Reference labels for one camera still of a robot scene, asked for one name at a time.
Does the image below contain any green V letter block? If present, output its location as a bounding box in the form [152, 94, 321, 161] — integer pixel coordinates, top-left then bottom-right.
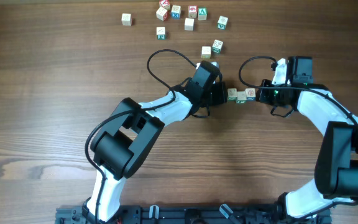
[217, 16, 228, 30]

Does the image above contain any red letter block top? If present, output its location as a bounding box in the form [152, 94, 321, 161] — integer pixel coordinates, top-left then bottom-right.
[159, 0, 170, 11]

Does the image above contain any plain wooden centre block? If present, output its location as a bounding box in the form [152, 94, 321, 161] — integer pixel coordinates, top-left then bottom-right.
[184, 18, 195, 31]

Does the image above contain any right camera black cable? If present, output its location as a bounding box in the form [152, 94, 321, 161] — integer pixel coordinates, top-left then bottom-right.
[238, 55, 358, 220]

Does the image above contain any blue edged wooden block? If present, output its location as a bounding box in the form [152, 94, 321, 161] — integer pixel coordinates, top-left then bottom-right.
[244, 88, 256, 101]

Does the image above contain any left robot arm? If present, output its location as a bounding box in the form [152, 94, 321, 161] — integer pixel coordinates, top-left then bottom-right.
[83, 61, 225, 223]

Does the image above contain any red number nine block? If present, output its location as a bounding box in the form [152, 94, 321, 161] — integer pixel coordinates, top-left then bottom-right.
[188, 5, 198, 19]

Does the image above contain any camera black cable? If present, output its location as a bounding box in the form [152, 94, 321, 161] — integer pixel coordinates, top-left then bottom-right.
[84, 49, 198, 224]
[238, 55, 358, 220]

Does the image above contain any green edged block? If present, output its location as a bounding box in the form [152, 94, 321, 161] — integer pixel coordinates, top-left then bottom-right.
[227, 88, 237, 101]
[156, 27, 167, 40]
[236, 91, 247, 104]

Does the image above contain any red edged wooden block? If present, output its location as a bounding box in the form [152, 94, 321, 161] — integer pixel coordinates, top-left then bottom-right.
[156, 7, 168, 21]

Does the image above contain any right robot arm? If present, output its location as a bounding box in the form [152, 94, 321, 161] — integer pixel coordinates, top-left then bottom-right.
[256, 56, 358, 223]

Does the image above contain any left camera black cable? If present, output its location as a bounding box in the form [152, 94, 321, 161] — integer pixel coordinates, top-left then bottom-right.
[84, 49, 198, 224]

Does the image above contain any green A letter block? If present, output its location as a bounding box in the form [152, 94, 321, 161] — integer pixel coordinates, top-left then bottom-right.
[198, 7, 208, 21]

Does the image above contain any blue X letter block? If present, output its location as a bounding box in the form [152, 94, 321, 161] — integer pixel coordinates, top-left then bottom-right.
[171, 5, 181, 19]

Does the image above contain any plain block far left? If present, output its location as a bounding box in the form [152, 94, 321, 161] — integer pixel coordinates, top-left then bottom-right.
[121, 13, 132, 26]

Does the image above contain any green Z letter block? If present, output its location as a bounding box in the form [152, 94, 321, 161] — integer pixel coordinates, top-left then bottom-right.
[212, 40, 223, 54]

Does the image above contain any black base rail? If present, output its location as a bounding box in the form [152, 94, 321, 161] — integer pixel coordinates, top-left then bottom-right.
[55, 204, 332, 224]

